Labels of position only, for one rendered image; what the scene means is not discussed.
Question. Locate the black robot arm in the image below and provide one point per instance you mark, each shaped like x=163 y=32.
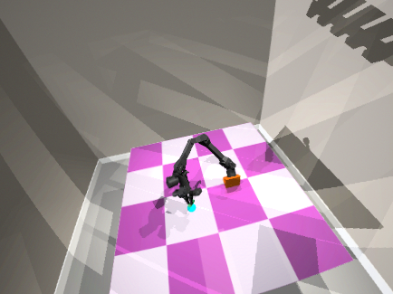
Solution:
x=180 y=177

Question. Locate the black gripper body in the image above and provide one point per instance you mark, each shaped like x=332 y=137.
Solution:
x=195 y=192

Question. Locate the cyan circle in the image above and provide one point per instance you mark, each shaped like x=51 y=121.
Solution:
x=192 y=208

